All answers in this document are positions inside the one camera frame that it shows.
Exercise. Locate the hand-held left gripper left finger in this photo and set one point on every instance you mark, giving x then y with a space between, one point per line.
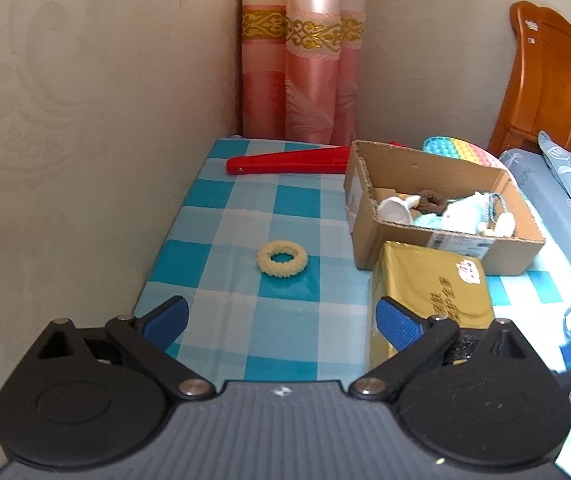
168 320

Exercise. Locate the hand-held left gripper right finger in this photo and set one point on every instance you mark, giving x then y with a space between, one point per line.
398 322

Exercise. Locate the cardboard box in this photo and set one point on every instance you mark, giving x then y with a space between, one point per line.
405 245

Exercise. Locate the white plush toy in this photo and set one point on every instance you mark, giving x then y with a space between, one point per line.
465 217

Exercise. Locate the brown scrunchie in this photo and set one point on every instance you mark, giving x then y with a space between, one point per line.
430 201

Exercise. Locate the white soft cup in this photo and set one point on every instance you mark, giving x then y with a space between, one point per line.
395 210

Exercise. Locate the gold tissue pack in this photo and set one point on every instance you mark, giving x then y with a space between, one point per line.
425 290

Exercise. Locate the blue checkered cloth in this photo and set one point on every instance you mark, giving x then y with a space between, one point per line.
245 320

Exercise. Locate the light blue sock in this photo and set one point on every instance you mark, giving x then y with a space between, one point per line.
425 221

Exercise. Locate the cream scrunchie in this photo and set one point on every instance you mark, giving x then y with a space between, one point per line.
268 265

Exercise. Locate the grey blue bedding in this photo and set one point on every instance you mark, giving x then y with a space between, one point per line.
555 220

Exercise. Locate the rainbow pop bubble toy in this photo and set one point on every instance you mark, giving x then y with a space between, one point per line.
460 150

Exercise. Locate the red folded fan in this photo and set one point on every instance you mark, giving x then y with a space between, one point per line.
285 162

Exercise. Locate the wooden headboard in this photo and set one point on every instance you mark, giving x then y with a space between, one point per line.
555 85

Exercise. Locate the pink curtain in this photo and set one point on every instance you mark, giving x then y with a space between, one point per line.
305 60

